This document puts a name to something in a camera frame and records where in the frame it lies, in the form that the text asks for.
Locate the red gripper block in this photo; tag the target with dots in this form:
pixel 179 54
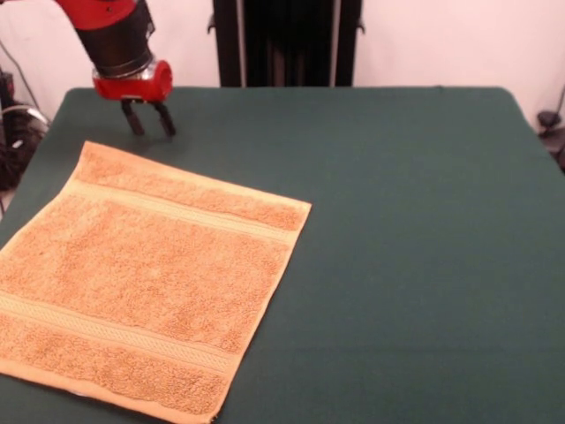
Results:
pixel 137 88

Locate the tan terry towel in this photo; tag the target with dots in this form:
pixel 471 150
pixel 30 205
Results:
pixel 154 274

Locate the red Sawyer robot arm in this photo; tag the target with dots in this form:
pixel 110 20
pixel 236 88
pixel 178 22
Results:
pixel 115 35

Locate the upright black power strip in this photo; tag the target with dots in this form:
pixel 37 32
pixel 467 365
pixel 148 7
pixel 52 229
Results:
pixel 6 88

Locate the dark green table cloth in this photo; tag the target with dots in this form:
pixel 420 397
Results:
pixel 419 265

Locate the small black adapter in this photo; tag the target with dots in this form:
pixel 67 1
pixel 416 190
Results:
pixel 547 118

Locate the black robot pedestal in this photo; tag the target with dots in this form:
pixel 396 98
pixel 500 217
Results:
pixel 287 44

